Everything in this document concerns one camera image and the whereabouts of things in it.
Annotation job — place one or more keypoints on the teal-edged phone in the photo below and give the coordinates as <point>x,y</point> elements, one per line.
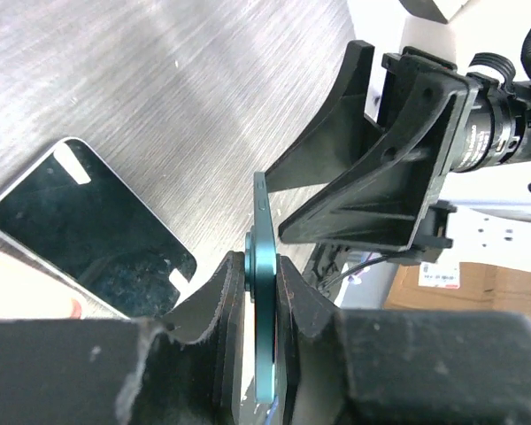
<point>260,268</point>

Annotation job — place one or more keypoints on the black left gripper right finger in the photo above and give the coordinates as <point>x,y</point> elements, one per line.
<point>338,366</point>

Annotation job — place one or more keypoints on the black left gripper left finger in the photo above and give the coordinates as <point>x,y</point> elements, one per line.
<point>185,368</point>

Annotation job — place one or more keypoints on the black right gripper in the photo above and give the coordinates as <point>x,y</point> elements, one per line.
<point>437,122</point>

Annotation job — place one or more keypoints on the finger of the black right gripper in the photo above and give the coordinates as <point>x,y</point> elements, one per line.
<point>329,145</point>

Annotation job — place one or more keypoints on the cardboard box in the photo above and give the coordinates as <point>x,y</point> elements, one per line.
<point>461,287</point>

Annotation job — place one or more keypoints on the pink phone case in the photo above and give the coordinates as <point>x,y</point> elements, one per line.
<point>29,294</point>

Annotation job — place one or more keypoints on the white-edged phone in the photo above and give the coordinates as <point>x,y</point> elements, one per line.
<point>73,214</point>

